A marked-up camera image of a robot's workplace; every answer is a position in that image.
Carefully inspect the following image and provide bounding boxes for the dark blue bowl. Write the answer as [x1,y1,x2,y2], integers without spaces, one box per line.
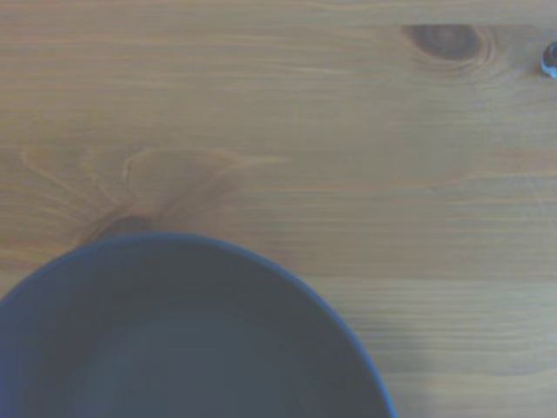
[0,232,399,418]

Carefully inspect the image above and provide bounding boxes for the small shiny metal object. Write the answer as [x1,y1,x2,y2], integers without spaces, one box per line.
[540,41,557,79]

